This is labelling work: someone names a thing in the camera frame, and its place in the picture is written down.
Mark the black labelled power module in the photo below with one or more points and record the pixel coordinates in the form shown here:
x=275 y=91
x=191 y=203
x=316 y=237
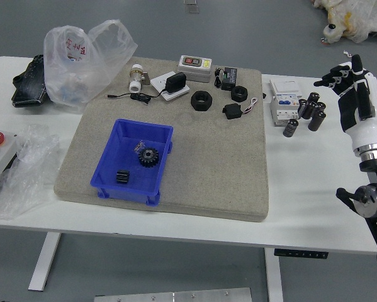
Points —
x=228 y=79

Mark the plastic wrapped yellow white bundle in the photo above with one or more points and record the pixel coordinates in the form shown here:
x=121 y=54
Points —
x=358 y=19

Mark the translucent bag with red print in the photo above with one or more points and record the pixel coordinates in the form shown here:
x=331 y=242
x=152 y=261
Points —
x=75 y=78

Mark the white wall socket plate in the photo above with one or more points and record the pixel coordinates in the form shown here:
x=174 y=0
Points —
x=158 y=82

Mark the grey switch box two buttons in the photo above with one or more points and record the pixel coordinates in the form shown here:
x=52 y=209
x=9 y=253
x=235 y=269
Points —
x=193 y=71

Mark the black table height controller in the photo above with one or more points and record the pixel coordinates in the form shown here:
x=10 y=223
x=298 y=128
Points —
x=301 y=253

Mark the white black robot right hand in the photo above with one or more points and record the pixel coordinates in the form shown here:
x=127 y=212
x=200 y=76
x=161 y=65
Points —
x=369 y=127

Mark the white table leg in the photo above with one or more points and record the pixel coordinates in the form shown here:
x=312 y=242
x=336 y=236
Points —
x=273 y=277
x=43 y=261

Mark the small white scrap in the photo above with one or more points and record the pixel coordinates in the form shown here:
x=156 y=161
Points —
x=347 y=54

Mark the white circuit breaker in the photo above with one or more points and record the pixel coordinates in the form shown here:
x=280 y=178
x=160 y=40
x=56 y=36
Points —
x=282 y=100

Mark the big black hex nut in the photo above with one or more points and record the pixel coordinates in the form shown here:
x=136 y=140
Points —
x=194 y=102

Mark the black power adapter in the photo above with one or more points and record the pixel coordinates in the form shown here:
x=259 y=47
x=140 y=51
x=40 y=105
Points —
x=175 y=82

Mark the metal floor outlet cover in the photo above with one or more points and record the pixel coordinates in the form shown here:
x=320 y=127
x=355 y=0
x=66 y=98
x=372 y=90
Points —
x=192 y=5

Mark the brass valve white fittings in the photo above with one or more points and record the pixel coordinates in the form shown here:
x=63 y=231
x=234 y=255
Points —
x=136 y=77

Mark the black cylindrical capacitor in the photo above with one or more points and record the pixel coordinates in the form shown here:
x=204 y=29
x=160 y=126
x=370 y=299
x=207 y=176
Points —
x=316 y=121
x=302 y=107
x=310 y=110
x=290 y=128
x=321 y=105
x=314 y=96

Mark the black pouch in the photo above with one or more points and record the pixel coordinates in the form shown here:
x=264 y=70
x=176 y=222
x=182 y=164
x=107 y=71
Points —
x=27 y=85

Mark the big black gear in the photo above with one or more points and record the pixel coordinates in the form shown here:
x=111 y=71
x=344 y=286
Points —
x=150 y=162

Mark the blue plastic box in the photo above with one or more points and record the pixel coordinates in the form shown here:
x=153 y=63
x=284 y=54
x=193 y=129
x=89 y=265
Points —
x=128 y=192

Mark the small black hex nut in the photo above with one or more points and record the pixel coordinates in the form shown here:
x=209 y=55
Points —
x=234 y=96

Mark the silver metal plate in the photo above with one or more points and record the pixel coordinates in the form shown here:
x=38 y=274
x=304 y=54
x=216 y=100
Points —
x=172 y=296

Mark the grey control button box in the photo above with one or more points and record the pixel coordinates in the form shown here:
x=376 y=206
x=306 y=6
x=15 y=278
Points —
x=1 y=160

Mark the small black module block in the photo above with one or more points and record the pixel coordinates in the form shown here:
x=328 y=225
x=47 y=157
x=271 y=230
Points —
x=232 y=111

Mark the crumpled clear plastic bag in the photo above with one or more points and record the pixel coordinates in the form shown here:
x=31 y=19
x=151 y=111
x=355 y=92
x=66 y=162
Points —
x=24 y=170

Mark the grey-brown mat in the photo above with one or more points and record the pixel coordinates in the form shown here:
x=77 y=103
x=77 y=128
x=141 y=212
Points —
x=207 y=170

